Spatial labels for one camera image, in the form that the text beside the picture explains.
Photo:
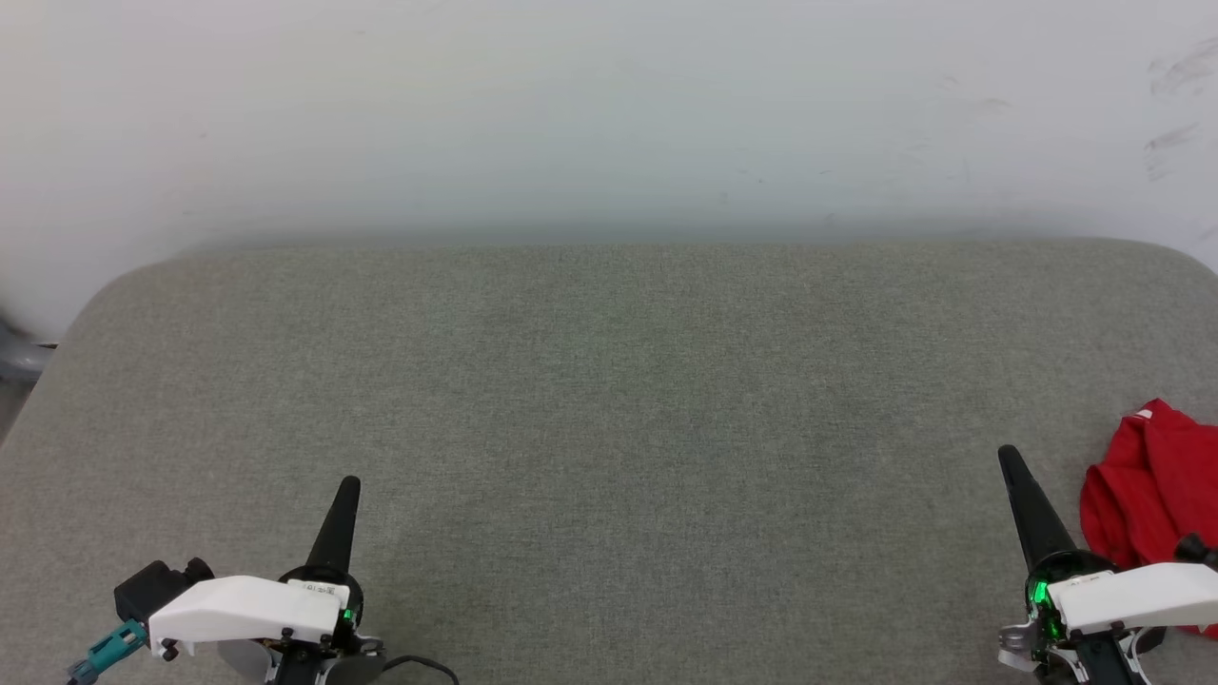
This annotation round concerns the red and white sports jersey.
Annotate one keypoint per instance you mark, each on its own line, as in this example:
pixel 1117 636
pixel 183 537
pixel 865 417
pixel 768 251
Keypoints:
pixel 1156 485

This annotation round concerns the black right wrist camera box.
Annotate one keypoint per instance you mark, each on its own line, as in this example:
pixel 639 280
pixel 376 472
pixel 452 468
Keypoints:
pixel 1197 549

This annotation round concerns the grey metal pipe frame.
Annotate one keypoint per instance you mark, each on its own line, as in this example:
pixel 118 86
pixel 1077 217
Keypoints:
pixel 19 357

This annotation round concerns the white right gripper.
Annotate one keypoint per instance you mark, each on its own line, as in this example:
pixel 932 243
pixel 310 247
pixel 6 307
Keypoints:
pixel 1142 595

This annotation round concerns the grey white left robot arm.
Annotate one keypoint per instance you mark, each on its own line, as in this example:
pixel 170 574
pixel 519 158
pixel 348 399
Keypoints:
pixel 304 661

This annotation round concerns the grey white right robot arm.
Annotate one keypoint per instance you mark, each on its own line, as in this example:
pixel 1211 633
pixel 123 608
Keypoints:
pixel 1085 658

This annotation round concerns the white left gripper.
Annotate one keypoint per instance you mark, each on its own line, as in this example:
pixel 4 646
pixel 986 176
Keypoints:
pixel 247 604

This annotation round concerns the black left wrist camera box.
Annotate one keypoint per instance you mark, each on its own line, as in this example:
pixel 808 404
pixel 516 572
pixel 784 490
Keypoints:
pixel 152 585

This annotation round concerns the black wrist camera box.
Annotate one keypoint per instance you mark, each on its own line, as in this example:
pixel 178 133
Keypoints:
pixel 1197 549
pixel 152 585

